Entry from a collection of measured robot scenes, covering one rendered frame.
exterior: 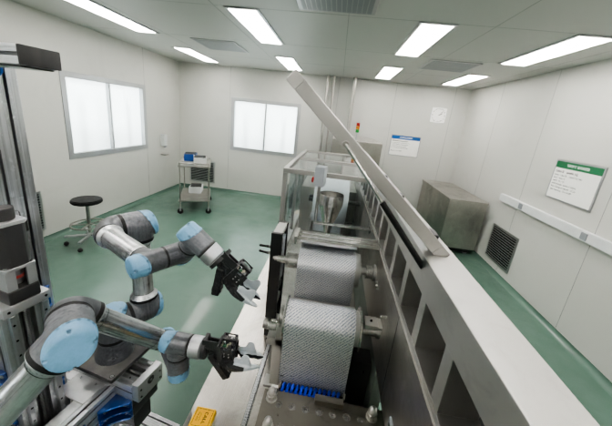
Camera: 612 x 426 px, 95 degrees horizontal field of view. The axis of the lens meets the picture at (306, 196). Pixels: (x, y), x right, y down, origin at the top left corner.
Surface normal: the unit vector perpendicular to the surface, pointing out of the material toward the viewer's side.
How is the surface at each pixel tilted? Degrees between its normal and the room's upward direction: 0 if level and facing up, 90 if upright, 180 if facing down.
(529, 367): 0
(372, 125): 90
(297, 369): 90
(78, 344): 85
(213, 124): 90
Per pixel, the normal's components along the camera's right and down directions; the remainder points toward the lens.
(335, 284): -0.11, 0.29
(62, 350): 0.71, 0.18
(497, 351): 0.11, -0.96
